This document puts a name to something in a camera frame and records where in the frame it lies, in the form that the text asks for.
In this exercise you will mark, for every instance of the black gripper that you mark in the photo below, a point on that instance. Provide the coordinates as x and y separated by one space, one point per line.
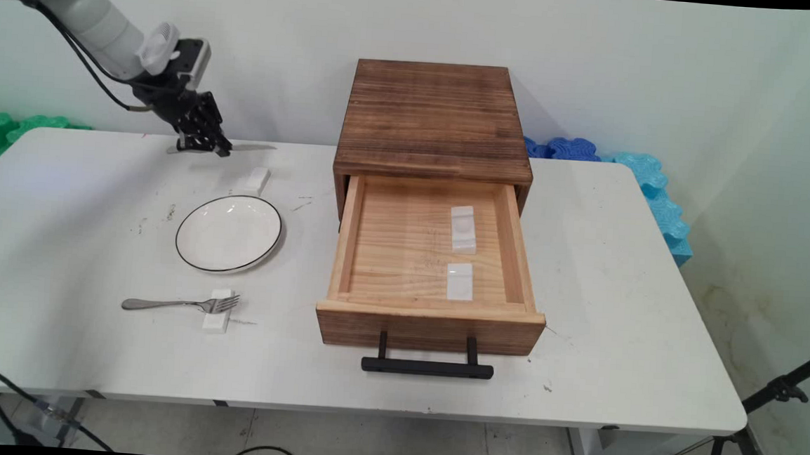
163 97

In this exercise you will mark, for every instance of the silver table knife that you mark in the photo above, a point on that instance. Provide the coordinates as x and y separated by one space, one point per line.
255 148

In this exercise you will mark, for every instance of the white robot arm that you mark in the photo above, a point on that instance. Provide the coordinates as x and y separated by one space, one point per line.
87 18

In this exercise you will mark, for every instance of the white ceramic cutlery rest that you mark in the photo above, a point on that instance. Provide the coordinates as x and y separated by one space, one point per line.
216 323
460 283
257 180

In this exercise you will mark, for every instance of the white plate with black rim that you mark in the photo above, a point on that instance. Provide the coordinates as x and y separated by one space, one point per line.
229 234

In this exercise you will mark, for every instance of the silver fork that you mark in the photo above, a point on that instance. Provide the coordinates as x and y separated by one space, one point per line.
161 304

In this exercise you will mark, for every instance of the dark brown wooden cabinet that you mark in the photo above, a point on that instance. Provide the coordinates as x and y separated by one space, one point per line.
433 117

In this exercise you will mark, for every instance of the light wooden drawer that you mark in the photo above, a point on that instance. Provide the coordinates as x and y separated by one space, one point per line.
403 255

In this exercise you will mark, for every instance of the long white ceramic rest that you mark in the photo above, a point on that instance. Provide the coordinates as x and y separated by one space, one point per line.
463 238

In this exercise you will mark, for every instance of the blue foam puzzle mat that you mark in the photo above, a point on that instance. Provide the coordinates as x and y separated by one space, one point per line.
571 150

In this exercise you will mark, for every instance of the cyan foam puzzle mat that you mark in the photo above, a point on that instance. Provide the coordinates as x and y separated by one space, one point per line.
663 208

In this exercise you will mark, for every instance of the black silver wrist camera box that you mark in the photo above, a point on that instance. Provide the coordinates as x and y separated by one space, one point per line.
194 60

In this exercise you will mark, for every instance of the black camera tripod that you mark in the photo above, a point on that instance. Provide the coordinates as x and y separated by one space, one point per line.
775 391

